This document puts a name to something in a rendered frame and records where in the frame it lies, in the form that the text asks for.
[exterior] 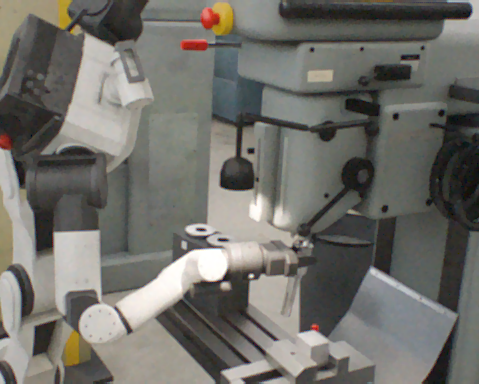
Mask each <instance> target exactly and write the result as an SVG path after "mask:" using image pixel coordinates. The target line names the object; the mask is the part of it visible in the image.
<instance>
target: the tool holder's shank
mask: <svg viewBox="0 0 479 384"><path fill-rule="evenodd" d="M301 279H302V276H301V275H295V276H293V277H288V283H287V287H286V294H285V297H284V300H283V304H282V309H281V312H280V315H281V316H283V317H290V313H291V310H292V308H293V304H294V298H295V295H296V292H297V288H298V284H299V282H300V280H301Z"/></svg>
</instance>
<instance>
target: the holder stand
mask: <svg viewBox="0 0 479 384"><path fill-rule="evenodd" d="M229 242H240V241H239V240H238V238H236V237H234V236H232V235H227V234H223V233H221V232H219V231H217V230H216V228H214V227H213V226H208V225H193V226H188V227H187V228H186V229H185V230H179V231H175V232H173V236H172V264H173V263H176V261H178V260H179V259H181V258H183V257H184V256H185V255H188V254H189V253H190V252H191V251H193V250H210V249H221V247H222V246H223V245H224V244H225V243H229ZM249 284H250V281H245V283H242V282H237V283H235V292H234V294H232V295H218V296H209V297H202V298H194V299H192V297H191V296H190V292H189V289H188V291H187V292H185V293H184V295H183V297H184V298H186V299H187V300H190V301H191V302H192V303H194V304H196V305H198V306H199V307H200V308H203V309H204V310H206V311H207V312H210V313H211V314H212V315H214V316H217V317H218V316H223V315H225V314H227V313H229V312H234V311H237V310H239V309H241V308H246V307H248V306H249Z"/></svg>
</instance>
